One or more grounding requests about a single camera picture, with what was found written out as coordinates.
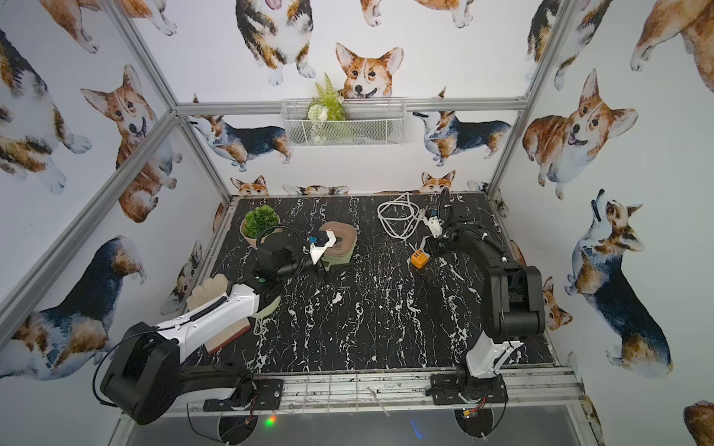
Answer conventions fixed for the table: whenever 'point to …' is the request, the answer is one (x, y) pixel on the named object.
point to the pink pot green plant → (257, 220)
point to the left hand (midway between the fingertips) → (348, 247)
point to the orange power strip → (419, 259)
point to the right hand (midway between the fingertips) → (429, 242)
